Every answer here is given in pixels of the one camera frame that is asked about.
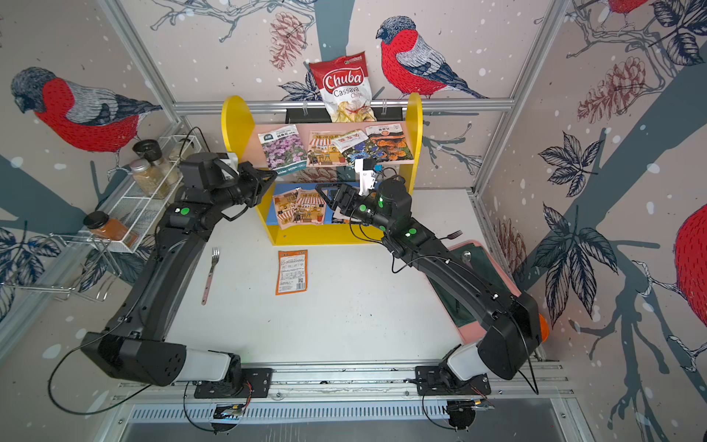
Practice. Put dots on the black plastic fork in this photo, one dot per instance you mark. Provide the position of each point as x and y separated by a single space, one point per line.
454 235

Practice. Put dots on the black lid spice jar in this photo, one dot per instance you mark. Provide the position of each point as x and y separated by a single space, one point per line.
150 150

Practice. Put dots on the orange white seed bag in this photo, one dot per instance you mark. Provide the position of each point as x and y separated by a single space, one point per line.
292 272

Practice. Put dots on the yellow two-tier shelf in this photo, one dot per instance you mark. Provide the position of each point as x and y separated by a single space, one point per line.
240 133

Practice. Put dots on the red Chuba chips bag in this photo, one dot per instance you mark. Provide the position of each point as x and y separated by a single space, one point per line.
345 89

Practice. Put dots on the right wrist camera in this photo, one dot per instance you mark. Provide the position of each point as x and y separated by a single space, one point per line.
367 170

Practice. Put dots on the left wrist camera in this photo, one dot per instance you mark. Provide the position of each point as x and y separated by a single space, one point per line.
231 160

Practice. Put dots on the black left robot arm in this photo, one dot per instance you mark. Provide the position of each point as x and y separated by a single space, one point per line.
134 346

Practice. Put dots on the purple flower seed bag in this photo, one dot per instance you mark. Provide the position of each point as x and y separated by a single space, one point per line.
284 150

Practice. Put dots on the market stall bag lower left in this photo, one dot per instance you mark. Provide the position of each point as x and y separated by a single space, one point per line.
286 208

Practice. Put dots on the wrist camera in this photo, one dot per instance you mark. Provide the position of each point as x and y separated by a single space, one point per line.
367 170
231 160

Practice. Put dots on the black wall bracket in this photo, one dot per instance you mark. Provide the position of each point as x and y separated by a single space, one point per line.
320 115

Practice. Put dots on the pink tray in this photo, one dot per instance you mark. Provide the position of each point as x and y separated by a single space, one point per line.
470 334

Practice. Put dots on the silver lid spice jar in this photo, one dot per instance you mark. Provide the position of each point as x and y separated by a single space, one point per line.
149 179

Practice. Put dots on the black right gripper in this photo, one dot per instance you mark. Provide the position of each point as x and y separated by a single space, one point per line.
344 192

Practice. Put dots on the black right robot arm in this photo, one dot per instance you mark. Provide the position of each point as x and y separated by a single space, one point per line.
512 323

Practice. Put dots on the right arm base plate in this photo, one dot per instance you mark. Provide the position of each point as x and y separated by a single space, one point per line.
437 381

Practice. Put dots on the orange flower seed bag top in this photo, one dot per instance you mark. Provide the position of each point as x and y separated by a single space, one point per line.
388 143

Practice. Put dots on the orange sauce jar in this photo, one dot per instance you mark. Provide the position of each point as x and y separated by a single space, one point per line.
107 227

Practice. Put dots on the clear spice jar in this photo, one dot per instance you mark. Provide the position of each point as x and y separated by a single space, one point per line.
182 150

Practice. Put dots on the silver fork pink handle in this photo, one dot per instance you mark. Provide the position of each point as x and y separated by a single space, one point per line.
215 258

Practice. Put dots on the white wire spice rack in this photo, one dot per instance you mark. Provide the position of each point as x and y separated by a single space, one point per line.
136 210

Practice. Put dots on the chrome wire hook rack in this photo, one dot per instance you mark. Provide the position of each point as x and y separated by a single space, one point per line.
59 266

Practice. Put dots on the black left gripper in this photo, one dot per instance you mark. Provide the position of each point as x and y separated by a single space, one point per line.
251 174

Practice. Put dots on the market stall seed bag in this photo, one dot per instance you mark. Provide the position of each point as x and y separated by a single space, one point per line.
322 152

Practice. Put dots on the blue flower seed bag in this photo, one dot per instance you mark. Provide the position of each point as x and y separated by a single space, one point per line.
355 145

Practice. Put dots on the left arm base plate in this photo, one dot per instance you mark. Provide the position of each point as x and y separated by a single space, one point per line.
253 383

